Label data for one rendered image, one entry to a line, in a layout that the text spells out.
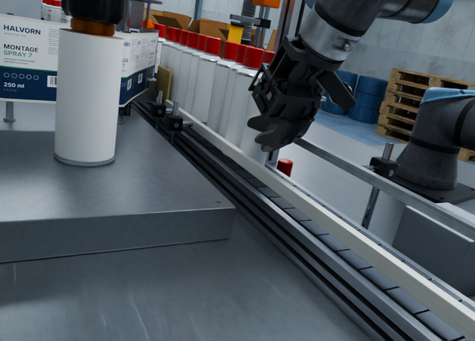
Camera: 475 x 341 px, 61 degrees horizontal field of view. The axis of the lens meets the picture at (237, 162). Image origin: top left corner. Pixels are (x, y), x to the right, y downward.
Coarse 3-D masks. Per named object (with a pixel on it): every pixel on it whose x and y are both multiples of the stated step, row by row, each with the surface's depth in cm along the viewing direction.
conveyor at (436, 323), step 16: (208, 144) 82; (224, 160) 74; (240, 176) 68; (272, 192) 63; (304, 192) 66; (288, 208) 59; (304, 224) 54; (352, 224) 57; (320, 240) 51; (336, 240) 51; (352, 256) 48; (368, 272) 45; (384, 288) 43; (400, 288) 43; (400, 304) 41; (416, 304) 41; (464, 304) 42; (432, 320) 39; (448, 336) 37
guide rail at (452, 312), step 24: (192, 120) 85; (216, 144) 76; (264, 168) 62; (288, 192) 56; (312, 216) 52; (336, 216) 50; (360, 240) 45; (384, 264) 42; (408, 288) 40; (432, 288) 38; (456, 312) 35
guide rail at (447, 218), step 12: (300, 144) 66; (312, 144) 63; (324, 156) 61; (336, 156) 59; (348, 168) 57; (360, 168) 55; (372, 180) 53; (384, 180) 51; (396, 192) 50; (408, 192) 48; (408, 204) 48; (420, 204) 47; (432, 204) 46; (432, 216) 46; (444, 216) 44; (456, 216) 43; (456, 228) 43; (468, 228) 42
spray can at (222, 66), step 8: (224, 48) 79; (232, 48) 79; (224, 56) 79; (232, 56) 79; (216, 64) 80; (224, 64) 79; (232, 64) 79; (216, 72) 80; (224, 72) 79; (216, 80) 80; (224, 80) 80; (216, 88) 81; (224, 88) 80; (216, 96) 81; (216, 104) 81; (216, 112) 82; (208, 120) 84; (216, 120) 82; (216, 128) 83
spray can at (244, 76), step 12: (252, 48) 70; (252, 60) 70; (240, 72) 71; (252, 72) 70; (240, 84) 71; (240, 96) 71; (240, 108) 72; (228, 120) 74; (240, 120) 73; (228, 132) 74; (240, 132) 73; (228, 156) 75
